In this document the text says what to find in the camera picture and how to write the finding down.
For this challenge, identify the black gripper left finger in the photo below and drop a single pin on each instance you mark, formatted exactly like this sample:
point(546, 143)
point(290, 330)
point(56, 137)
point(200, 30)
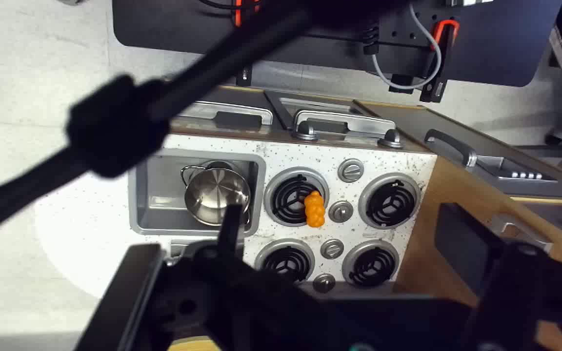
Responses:
point(116, 322)

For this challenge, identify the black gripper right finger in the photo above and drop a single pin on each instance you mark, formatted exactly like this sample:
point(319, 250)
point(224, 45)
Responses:
point(483, 262)

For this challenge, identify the orange rubber toy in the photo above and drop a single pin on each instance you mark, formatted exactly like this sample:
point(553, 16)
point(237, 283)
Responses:
point(315, 209)

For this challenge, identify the grey toy sink basin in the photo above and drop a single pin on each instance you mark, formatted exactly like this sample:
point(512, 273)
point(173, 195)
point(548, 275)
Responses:
point(157, 191)

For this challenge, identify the grey stove knob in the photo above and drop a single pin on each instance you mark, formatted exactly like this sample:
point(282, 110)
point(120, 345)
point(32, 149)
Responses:
point(341, 211)
point(325, 283)
point(350, 170)
point(333, 248)

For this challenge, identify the small steel pot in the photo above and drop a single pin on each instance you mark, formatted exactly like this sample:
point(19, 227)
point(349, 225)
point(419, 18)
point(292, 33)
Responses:
point(214, 189)

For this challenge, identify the black coil burner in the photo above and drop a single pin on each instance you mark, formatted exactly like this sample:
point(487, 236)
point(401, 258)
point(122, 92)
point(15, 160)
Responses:
point(286, 195)
point(370, 264)
point(389, 201)
point(288, 258)

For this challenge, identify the white speckled toy stovetop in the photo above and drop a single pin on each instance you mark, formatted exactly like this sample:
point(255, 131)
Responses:
point(323, 158)

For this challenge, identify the grey toy faucet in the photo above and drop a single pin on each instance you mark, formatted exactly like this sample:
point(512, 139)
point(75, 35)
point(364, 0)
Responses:
point(352, 129)

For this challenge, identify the black equipment panel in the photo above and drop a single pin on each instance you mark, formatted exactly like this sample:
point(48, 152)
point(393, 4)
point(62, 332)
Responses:
point(499, 41)

